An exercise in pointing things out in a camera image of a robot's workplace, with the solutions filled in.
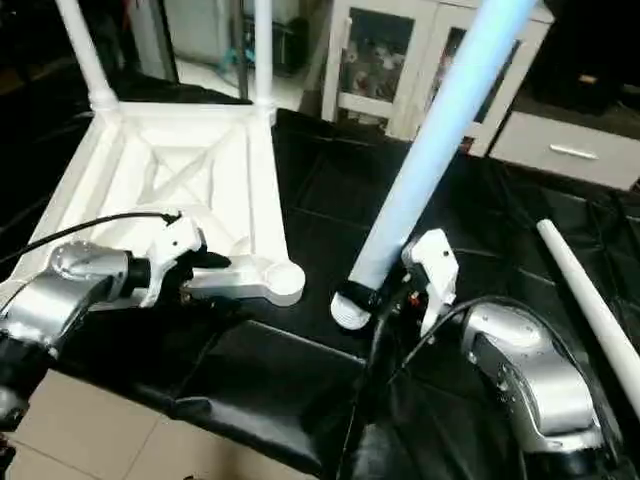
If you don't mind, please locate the white plastic table leg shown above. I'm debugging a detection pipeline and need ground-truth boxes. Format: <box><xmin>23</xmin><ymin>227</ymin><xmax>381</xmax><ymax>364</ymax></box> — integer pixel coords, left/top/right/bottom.
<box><xmin>330</xmin><ymin>0</ymin><xmax>539</xmax><ymax>332</ymax></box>
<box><xmin>536</xmin><ymin>219</ymin><xmax>640</xmax><ymax>419</ymax></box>
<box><xmin>55</xmin><ymin>0</ymin><xmax>121</xmax><ymax>113</ymax></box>
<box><xmin>251</xmin><ymin>0</ymin><xmax>278</xmax><ymax>111</ymax></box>

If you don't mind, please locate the black mat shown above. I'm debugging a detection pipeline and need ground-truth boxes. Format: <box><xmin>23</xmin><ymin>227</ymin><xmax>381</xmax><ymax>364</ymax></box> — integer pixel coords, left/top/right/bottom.
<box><xmin>0</xmin><ymin>65</ymin><xmax>640</xmax><ymax>480</ymax></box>

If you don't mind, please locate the light blue stand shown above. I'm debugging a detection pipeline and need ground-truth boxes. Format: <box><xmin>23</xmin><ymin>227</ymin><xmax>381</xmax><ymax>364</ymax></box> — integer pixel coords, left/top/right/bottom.
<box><xmin>220</xmin><ymin>45</ymin><xmax>263</xmax><ymax>79</ymax></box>

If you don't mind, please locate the white drawer unit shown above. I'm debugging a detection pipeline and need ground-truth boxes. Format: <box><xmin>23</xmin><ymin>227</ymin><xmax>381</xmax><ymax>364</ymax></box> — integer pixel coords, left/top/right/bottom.
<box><xmin>488</xmin><ymin>108</ymin><xmax>640</xmax><ymax>191</ymax></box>

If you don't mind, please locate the white glass door cabinet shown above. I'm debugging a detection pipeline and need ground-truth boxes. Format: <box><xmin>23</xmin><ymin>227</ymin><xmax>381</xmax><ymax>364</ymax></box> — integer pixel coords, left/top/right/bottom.
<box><xmin>320</xmin><ymin>0</ymin><xmax>553</xmax><ymax>157</ymax></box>

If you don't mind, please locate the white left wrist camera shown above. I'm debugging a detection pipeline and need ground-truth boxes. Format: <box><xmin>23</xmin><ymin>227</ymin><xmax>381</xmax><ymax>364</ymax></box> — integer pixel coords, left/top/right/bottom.
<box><xmin>138</xmin><ymin>215</ymin><xmax>208</xmax><ymax>309</ymax></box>

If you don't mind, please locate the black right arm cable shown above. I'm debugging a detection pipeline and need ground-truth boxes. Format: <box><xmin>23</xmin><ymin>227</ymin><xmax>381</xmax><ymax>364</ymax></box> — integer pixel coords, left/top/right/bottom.
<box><xmin>335</xmin><ymin>285</ymin><xmax>591</xmax><ymax>480</ymax></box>

